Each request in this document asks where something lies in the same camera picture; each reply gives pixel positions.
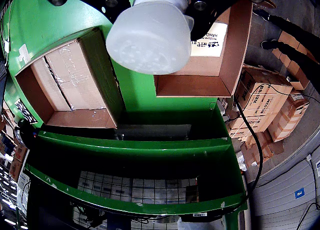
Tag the translucent bottle with blue label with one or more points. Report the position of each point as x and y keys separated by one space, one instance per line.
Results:
x=150 y=40

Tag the brown cardboard box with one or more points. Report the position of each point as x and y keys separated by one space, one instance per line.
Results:
x=235 y=53

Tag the shallow cardboard tray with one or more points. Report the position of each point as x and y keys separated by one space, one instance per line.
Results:
x=75 y=77

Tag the flat cardboard sheets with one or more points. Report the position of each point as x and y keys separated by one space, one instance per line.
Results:
x=295 y=70

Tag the printed cardboard box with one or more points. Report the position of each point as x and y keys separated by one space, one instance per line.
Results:
x=265 y=97

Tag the taped cardboard box stack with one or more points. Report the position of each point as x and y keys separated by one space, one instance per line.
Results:
x=287 y=117

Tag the small brown cardboard boxes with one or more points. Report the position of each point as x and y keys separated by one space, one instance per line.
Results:
x=265 y=147

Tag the stacked cardboard boxes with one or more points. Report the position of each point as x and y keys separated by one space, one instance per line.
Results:
x=17 y=162

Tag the cow print carton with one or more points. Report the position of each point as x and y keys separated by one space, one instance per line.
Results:
x=210 y=49

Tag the white scribbled paper sticker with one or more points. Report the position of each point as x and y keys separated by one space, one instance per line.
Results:
x=24 y=53

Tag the person in black clothes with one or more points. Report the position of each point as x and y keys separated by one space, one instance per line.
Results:
x=297 y=30

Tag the black white patterned card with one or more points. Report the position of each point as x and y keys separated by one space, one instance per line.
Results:
x=25 y=111

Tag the black handheld barcode scanner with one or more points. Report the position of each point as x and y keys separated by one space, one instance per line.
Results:
x=26 y=132

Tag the white printed paper sheet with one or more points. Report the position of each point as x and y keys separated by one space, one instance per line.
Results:
x=22 y=195

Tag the black power adapter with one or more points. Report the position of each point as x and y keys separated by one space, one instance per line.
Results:
x=200 y=215

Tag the white wall notice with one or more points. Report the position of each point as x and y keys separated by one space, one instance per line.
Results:
x=318 y=168

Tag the blue wall sign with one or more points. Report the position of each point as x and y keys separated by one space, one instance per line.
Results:
x=299 y=193

